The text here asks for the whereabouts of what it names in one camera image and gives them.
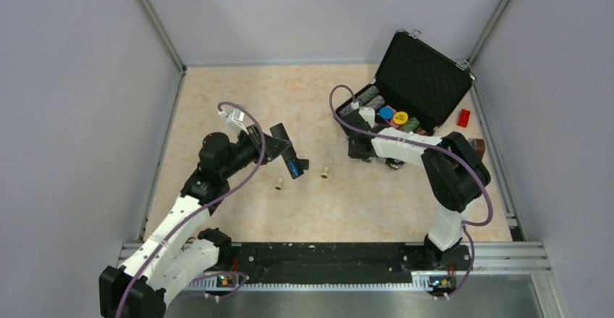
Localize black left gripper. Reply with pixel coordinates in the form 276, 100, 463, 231
221, 123, 292, 179

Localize blue battery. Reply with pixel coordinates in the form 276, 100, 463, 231
288, 159, 300, 179

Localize black remote control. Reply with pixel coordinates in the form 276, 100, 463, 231
270, 123, 310, 179

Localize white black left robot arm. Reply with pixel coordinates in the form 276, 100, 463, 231
98, 123, 308, 317

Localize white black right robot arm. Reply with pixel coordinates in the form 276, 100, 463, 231
340, 108, 491, 269

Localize blue round chip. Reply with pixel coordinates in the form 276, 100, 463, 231
379, 106, 395, 121

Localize yellow big blind chip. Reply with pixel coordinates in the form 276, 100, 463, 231
392, 111, 410, 126

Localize green chip stack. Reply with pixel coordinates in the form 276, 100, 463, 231
399, 117, 420, 133

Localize black poker chip case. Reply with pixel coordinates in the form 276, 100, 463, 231
356, 30, 475, 135

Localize red toy brick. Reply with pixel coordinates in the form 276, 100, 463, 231
456, 109, 471, 128

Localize brown metronome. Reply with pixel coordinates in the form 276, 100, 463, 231
468, 138, 486, 160

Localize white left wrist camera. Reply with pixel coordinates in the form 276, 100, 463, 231
225, 107, 248, 134

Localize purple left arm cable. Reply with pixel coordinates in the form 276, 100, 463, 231
114, 101, 267, 318

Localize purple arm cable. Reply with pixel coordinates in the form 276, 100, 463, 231
114, 101, 267, 318
328, 84, 495, 300

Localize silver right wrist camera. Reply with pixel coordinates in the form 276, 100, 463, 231
350, 102, 376, 129

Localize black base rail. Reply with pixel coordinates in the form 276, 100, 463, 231
167, 241, 552, 293

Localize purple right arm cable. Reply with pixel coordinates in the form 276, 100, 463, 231
328, 84, 495, 300

